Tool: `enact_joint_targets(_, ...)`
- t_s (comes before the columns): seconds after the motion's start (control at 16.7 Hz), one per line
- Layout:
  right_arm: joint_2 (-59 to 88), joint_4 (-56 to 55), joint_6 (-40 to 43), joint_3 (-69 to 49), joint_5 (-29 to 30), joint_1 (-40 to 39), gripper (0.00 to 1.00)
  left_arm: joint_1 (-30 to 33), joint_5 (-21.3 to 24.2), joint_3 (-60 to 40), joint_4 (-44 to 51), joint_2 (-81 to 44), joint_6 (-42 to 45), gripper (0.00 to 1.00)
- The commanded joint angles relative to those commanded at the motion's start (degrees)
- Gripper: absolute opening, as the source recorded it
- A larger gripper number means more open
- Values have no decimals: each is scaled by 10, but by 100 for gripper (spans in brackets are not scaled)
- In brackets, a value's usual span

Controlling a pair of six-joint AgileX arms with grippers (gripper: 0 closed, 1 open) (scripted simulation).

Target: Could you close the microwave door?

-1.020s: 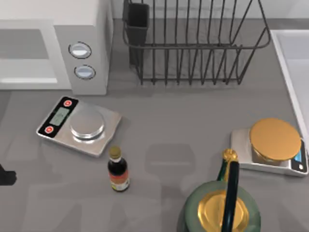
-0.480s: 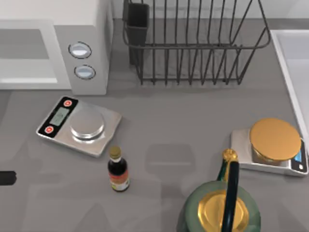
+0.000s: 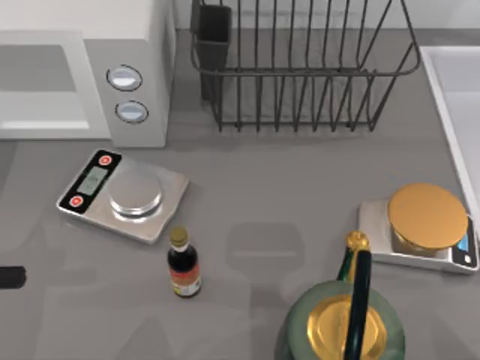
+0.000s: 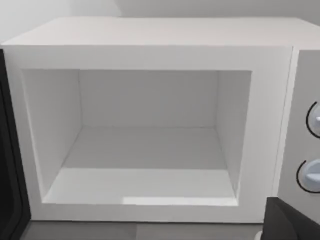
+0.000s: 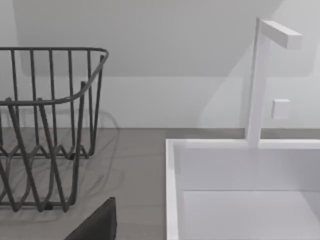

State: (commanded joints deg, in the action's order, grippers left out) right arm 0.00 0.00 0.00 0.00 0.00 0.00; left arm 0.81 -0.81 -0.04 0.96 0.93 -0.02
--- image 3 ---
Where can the silver scale with gold plate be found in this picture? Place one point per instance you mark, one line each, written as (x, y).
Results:
(423, 221)

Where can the pale microwave oven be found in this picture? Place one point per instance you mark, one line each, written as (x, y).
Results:
(45, 86)

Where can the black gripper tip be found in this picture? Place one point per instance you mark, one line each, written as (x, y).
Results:
(11, 276)

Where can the green and gold kettle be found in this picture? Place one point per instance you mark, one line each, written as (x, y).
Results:
(343, 318)

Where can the silver scale with black panel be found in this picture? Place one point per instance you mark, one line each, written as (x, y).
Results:
(123, 197)

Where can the dark sauce bottle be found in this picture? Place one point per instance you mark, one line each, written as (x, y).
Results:
(183, 268)

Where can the black cutlery holder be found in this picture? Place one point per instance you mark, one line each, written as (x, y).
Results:
(212, 41)

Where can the round grey microwave knob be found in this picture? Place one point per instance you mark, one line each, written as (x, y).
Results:
(124, 77)
(131, 111)

